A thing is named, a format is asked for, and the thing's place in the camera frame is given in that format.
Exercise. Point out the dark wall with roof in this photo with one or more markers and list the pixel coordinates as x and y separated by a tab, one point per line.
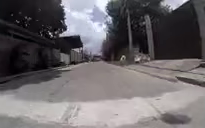
20	53

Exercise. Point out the grey asphalt road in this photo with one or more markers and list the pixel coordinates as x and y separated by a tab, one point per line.
100	80

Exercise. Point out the thin pole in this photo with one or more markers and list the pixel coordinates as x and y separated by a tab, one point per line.
129	33

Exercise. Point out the group of green trees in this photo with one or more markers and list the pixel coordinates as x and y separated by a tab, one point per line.
130	20

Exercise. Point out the vehicle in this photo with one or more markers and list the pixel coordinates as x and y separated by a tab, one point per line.
96	58

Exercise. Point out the dark tall fence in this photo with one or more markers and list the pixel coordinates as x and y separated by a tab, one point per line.
176	36

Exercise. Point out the grey concrete pole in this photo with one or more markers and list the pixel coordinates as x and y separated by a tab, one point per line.
203	30
150	38

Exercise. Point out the grey concrete pavement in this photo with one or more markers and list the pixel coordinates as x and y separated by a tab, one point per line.
176	68

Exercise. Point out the pale fence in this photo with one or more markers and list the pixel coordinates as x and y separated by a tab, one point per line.
73	56

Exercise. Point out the large dark tree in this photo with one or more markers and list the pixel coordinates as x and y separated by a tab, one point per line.
30	15

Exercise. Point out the building with dark roof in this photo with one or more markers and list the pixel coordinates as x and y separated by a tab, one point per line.
69	45

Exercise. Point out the kerb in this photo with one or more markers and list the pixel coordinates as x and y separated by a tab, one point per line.
30	74

